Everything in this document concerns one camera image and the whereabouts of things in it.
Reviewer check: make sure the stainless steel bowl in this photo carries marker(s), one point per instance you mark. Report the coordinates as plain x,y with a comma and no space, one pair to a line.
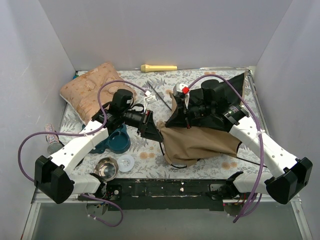
107,168

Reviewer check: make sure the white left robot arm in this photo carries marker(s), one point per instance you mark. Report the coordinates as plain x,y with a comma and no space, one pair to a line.
53,174

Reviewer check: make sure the peach patterned pillow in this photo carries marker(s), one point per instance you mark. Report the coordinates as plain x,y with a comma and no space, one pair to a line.
82,92

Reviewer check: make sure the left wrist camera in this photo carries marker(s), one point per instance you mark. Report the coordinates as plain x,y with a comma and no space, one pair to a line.
149,98

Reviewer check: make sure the clear plastic lid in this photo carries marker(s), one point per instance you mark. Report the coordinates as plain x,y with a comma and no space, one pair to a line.
125,163

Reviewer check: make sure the teal double pet feeder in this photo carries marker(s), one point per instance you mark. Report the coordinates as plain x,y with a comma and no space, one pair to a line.
118,142

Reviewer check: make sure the aluminium frame rail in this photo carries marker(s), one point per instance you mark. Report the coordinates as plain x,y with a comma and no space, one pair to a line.
148,213

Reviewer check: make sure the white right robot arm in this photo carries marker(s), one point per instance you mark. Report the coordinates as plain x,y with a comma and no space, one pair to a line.
219,107

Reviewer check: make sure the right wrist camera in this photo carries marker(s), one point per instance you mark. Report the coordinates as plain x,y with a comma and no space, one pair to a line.
181,90

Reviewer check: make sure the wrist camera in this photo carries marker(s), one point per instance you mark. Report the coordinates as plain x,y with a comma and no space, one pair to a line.
181,90
149,98

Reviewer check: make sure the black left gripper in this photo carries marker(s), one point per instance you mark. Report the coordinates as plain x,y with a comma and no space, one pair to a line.
144,124

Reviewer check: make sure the floral table mat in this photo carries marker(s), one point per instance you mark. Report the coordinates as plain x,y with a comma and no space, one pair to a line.
149,161

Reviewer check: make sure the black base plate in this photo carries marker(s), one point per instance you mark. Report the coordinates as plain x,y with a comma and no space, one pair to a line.
173,194

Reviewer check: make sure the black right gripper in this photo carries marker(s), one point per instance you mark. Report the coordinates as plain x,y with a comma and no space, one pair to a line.
187,115

